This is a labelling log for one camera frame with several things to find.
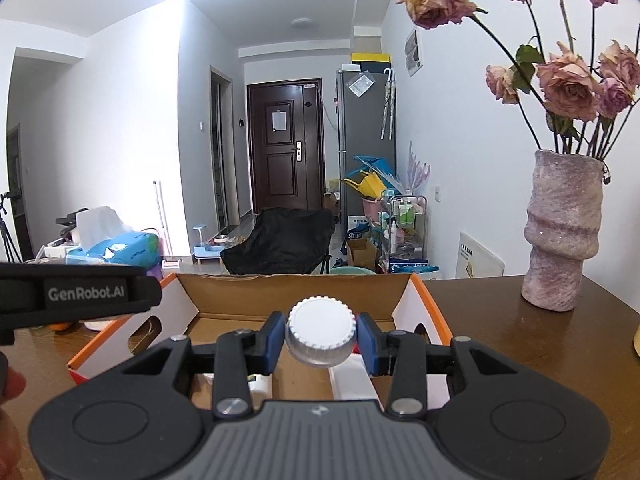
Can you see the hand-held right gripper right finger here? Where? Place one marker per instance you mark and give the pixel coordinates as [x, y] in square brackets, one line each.
[370, 342]

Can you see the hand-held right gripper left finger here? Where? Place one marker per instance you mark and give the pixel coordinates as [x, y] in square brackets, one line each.
[272, 342]

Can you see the red and white lint brush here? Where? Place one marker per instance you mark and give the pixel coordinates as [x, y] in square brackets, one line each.
[350, 377]

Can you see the white-lidded jar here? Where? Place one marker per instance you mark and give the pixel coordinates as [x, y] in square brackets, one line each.
[321, 330]

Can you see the orange-edged cardboard box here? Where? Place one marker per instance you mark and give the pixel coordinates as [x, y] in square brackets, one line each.
[235, 295]

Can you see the person's left hand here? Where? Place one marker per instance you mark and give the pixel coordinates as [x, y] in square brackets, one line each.
[14, 385]

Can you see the small white bottle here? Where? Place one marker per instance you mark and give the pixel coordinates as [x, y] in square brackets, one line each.
[260, 390]

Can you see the blue tissue pack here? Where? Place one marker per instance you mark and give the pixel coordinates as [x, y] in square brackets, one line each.
[112, 250]

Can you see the green basin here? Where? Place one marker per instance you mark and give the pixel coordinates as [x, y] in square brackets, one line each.
[350, 270]

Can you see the blue printed bag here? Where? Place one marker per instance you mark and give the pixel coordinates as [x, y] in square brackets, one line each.
[409, 266]

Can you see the small brown cardboard box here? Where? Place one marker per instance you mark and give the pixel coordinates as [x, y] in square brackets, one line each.
[361, 254]

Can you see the black tripod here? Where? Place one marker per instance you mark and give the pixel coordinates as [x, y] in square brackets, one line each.
[7, 240]

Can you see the black folding chair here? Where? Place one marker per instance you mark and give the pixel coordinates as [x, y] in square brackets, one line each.
[280, 240]

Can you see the white mop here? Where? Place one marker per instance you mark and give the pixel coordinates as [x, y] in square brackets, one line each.
[164, 225]

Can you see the white and blue pet feeder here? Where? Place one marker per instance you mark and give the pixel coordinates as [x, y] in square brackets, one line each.
[205, 247]

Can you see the metal trolley rack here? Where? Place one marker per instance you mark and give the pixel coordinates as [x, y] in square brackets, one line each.
[405, 230]

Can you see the pink plastic bucket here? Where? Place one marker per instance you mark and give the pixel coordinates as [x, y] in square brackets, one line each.
[372, 209]

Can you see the white board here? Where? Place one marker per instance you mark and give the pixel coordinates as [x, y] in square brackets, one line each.
[480, 257]

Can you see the blue and yellow cleaning tools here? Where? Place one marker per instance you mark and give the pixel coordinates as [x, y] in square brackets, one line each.
[372, 175]

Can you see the purple feather decoration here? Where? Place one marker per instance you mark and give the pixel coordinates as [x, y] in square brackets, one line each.
[419, 170]

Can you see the dark brown door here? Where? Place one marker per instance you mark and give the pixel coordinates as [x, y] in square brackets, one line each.
[286, 150]

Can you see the grey refrigerator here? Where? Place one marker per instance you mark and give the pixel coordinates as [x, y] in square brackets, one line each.
[362, 130]

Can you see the pink textured vase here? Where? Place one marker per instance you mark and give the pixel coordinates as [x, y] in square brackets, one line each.
[562, 240]

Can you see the white folded umbrella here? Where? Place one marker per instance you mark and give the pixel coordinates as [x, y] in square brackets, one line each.
[388, 105]

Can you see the clear plastic bag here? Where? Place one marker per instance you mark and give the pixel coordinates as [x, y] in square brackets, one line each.
[361, 84]

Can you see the yellow box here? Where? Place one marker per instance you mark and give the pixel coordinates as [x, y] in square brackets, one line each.
[371, 59]

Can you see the round ceiling light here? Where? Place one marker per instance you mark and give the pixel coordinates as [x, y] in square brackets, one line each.
[305, 23]

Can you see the dried pink rose bouquet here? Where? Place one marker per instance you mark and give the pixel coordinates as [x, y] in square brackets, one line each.
[570, 85]

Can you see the white wall socket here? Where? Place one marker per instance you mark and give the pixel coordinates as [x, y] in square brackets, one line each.
[438, 194]

